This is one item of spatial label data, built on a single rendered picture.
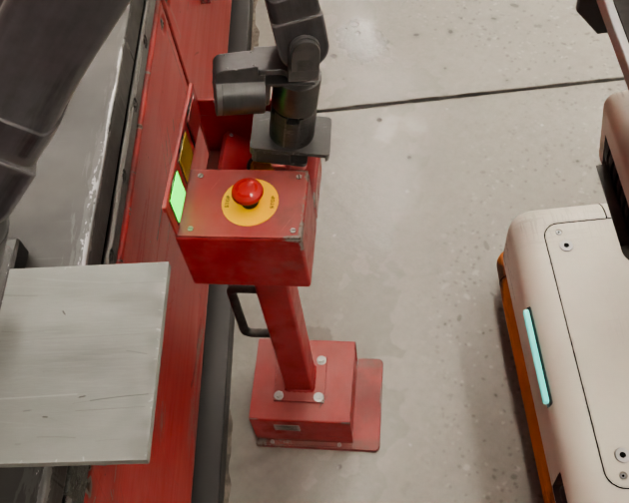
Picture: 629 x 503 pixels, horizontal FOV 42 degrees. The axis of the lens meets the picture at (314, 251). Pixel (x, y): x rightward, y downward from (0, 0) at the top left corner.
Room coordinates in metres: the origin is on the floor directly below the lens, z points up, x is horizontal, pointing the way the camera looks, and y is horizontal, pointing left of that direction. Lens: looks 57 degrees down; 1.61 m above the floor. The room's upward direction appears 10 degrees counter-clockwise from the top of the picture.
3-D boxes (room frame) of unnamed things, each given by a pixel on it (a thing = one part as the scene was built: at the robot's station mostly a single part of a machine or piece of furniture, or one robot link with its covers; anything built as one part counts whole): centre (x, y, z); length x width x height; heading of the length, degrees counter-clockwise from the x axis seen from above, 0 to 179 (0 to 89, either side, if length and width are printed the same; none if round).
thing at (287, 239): (0.67, 0.07, 0.75); 0.20 x 0.16 x 0.18; 167
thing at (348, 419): (0.66, 0.04, 0.06); 0.25 x 0.20 x 0.12; 77
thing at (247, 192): (0.62, 0.07, 0.79); 0.04 x 0.04 x 0.04
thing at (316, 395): (0.67, 0.07, 0.13); 0.10 x 0.10 x 0.01; 77
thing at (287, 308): (0.67, 0.07, 0.39); 0.05 x 0.05 x 0.54; 77
